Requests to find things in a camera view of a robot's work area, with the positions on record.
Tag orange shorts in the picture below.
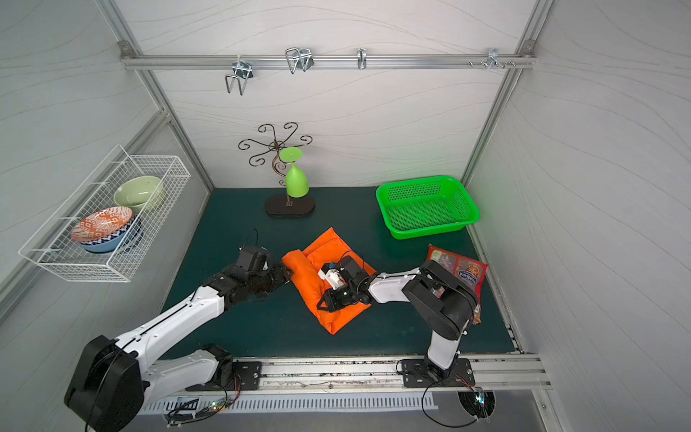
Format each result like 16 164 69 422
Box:
283 228 375 335

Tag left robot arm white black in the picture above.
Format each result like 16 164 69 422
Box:
64 246 293 431

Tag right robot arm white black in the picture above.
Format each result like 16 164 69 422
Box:
317 257 480 382

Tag dark metal scroll cup stand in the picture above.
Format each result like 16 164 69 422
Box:
238 122 316 218

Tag green plastic goblet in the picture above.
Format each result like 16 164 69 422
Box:
279 147 310 199

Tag green plastic basket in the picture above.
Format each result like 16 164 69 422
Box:
375 176 480 240

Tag red snack packet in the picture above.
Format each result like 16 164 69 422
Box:
426 245 489 325

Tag pale green bowl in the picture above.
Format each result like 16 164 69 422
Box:
113 176 167 215

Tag blue bowl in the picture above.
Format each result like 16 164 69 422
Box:
77 220 141 254

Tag orange patterned bowl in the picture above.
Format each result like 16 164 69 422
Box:
70 206 134 242

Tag white vent grille strip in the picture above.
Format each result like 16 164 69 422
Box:
140 392 438 416

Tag double metal hook left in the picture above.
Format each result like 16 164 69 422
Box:
224 57 254 95

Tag double metal hook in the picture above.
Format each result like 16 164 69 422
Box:
224 57 254 95
284 47 314 75

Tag double metal hook middle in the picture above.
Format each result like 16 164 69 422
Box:
284 47 314 75

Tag small metal hook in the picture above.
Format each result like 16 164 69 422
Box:
356 48 367 70

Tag metal hook right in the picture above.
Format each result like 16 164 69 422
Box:
468 50 516 70

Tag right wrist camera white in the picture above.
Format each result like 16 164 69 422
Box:
318 263 347 289

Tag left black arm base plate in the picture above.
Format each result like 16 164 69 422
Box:
204 360 263 391

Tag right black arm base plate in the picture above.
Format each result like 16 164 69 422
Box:
395 357 476 389

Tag right base black cable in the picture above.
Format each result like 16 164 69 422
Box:
419 377 482 428

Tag left base cable bundle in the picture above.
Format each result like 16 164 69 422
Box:
164 372 243 428

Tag white wire wall basket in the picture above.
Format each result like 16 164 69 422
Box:
19 146 191 283

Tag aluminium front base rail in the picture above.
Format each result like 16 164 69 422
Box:
142 350 552 403

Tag round floor cable port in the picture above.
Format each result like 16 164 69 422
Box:
458 389 496 419

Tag aluminium top rail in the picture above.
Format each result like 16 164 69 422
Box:
122 52 537 71

